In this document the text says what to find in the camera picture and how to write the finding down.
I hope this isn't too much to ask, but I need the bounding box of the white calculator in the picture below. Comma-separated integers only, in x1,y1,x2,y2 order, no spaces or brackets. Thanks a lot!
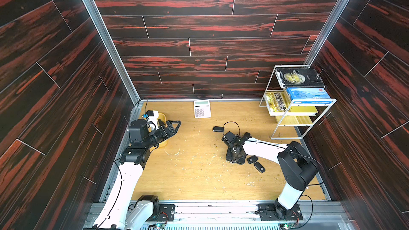
193,100,212,119

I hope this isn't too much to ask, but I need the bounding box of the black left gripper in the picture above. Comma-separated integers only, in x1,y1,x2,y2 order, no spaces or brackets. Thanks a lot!
143,121,180,150

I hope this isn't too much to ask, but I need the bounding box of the large black smart key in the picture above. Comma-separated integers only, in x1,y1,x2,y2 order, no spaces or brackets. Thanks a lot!
213,126,224,133

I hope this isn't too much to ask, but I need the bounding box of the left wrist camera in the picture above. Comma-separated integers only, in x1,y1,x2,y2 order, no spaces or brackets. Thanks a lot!
143,110,159,131

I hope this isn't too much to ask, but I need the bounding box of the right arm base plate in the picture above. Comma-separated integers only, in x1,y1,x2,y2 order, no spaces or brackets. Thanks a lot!
255,203,303,221

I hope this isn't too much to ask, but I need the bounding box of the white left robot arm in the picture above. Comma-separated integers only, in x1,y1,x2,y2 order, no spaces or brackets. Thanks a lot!
91,119,182,230

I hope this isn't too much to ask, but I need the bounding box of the yellow book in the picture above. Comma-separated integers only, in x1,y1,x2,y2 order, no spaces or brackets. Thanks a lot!
264,92,318,117

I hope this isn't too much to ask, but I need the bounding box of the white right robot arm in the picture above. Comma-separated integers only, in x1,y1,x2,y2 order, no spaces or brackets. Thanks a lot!
222,132,319,219

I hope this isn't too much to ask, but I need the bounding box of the black car key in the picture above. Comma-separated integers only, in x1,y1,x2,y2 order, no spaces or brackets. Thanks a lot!
254,162,266,174
247,155,258,164

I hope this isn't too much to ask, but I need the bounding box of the yellow plastic storage box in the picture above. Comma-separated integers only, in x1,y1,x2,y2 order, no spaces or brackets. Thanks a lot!
157,113,168,149

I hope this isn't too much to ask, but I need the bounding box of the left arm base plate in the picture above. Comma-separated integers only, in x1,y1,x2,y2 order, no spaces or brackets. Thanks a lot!
156,203,175,223

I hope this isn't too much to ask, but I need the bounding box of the white metal shelf rack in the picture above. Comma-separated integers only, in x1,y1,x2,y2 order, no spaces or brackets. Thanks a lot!
259,65,337,140

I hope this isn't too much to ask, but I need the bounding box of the black book gold emblem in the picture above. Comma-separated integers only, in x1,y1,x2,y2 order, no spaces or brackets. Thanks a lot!
275,68,325,88

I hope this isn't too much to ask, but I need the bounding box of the blue book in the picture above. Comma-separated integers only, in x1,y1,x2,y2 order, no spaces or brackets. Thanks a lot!
285,87,332,104

